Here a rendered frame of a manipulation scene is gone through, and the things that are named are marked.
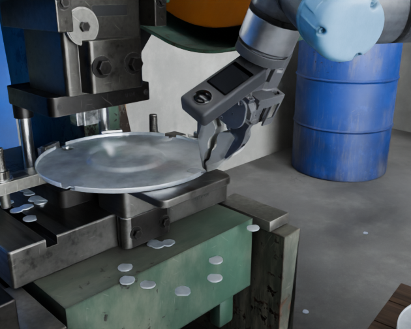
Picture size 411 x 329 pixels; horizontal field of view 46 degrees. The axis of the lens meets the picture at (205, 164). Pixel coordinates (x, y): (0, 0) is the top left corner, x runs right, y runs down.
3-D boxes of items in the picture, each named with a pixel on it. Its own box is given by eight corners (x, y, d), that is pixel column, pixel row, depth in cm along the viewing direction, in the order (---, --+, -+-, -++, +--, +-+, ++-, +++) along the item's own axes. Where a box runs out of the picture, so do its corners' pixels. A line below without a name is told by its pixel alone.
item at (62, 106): (153, 112, 89) (152, 82, 88) (53, 134, 76) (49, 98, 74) (103, 99, 100) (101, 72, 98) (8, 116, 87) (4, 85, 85)
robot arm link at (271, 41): (281, 32, 58) (233, 0, 62) (266, 66, 61) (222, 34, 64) (314, 29, 63) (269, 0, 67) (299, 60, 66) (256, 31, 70)
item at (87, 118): (103, 122, 88) (102, 102, 87) (79, 126, 85) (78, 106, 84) (93, 119, 90) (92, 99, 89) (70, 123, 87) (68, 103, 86)
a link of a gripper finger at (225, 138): (239, 173, 78) (261, 127, 73) (214, 184, 74) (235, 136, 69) (226, 162, 79) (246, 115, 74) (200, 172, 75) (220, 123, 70)
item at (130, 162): (154, 209, 63) (154, 203, 63) (-6, 173, 75) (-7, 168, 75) (241, 148, 87) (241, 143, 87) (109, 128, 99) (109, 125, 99)
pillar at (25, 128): (39, 170, 90) (30, 94, 85) (27, 172, 88) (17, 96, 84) (33, 166, 91) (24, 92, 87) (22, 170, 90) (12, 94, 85)
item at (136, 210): (231, 250, 79) (233, 172, 74) (166, 286, 69) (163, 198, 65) (136, 205, 95) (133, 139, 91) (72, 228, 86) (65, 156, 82)
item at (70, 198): (155, 178, 94) (154, 163, 93) (61, 209, 80) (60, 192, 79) (107, 159, 105) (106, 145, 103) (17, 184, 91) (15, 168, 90)
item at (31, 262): (228, 200, 99) (228, 172, 97) (13, 290, 69) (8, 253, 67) (137, 164, 119) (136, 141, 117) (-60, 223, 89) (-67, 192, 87)
